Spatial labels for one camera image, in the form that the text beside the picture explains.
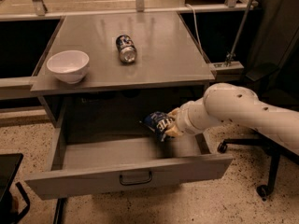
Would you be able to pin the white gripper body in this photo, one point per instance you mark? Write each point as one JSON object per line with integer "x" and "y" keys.
{"x": 186, "y": 120}

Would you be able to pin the black drawer handle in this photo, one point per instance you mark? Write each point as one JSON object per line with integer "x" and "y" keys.
{"x": 135, "y": 178}

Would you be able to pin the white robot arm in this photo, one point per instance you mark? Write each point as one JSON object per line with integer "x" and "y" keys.
{"x": 226, "y": 103}

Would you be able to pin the black chair at left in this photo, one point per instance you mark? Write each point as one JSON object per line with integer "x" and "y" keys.
{"x": 9, "y": 166}

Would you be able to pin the black office chair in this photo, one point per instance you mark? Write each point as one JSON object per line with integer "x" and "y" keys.
{"x": 260, "y": 76}

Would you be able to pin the white bowl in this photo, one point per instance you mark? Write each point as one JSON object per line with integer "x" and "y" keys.
{"x": 69, "y": 66}

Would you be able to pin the grey metal cabinet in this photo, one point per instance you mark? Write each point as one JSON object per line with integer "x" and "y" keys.
{"x": 166, "y": 54}

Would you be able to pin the blue soda can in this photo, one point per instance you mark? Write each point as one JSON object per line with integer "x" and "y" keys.
{"x": 126, "y": 49}

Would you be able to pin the grey open top drawer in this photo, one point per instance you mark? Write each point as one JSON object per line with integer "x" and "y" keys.
{"x": 89, "y": 155}

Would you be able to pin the grey metal rail frame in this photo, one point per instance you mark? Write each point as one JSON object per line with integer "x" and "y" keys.
{"x": 124, "y": 3}

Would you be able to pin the metal clamp rod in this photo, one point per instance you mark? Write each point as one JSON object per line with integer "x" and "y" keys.
{"x": 231, "y": 54}

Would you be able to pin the blue chip bag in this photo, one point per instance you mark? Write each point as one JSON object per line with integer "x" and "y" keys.
{"x": 159, "y": 123}

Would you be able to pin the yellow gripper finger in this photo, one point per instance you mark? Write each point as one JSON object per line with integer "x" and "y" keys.
{"x": 173, "y": 131}
{"x": 173, "y": 112}

